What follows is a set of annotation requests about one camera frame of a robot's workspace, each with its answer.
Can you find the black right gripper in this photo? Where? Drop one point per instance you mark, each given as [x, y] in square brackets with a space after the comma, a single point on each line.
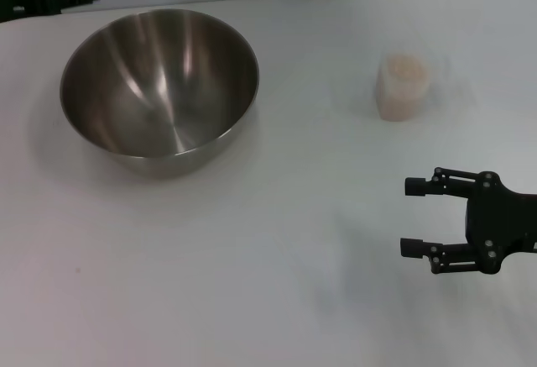
[491, 224]

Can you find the clear plastic measuring cup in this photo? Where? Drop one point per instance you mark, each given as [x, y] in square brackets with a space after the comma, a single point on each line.
[384, 102]

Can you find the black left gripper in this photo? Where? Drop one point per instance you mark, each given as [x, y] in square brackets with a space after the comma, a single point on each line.
[33, 1]

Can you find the stainless steel mixing bowl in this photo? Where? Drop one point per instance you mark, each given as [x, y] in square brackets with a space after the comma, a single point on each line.
[159, 90]

